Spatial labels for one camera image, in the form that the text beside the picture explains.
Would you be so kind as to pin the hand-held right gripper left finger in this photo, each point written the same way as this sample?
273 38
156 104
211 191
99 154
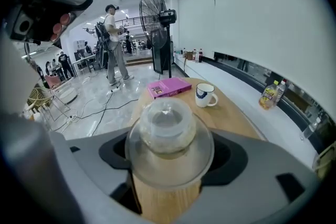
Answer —
89 157

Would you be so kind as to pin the round white low table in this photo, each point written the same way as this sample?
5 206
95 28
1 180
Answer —
68 94

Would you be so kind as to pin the black standing fan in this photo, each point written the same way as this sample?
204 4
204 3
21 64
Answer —
168 17

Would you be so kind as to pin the person's left hand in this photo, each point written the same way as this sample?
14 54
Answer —
64 20

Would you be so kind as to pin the dark cola bottle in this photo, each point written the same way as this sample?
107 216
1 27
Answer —
200 56

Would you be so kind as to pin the clear drink bottle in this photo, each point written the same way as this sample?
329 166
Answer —
281 91

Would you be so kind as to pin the yellow drink bottle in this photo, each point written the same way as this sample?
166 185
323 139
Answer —
268 97

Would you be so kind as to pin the pink chair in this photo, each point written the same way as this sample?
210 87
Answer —
52 81

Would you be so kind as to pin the white desk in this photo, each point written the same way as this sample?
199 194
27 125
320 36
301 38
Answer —
84 59

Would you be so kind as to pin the small clear bottle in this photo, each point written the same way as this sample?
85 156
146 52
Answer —
309 129

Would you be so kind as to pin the black framed cabinet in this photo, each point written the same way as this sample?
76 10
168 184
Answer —
160 52

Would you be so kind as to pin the clear glass with white object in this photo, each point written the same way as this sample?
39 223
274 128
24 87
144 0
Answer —
168 162

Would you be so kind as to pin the white power strip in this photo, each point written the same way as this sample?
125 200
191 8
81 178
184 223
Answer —
115 90
72 119

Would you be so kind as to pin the white mug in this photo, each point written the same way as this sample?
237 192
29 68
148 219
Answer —
203 98

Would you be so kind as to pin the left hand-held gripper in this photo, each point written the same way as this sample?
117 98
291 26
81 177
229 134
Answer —
23 25

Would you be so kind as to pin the round wooden table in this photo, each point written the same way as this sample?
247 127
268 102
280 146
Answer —
225 118

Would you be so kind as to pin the brown cardboard box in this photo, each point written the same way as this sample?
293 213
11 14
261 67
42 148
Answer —
189 56

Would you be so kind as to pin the purple book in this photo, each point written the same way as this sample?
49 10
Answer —
169 86

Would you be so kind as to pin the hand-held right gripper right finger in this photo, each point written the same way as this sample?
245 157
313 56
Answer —
267 165

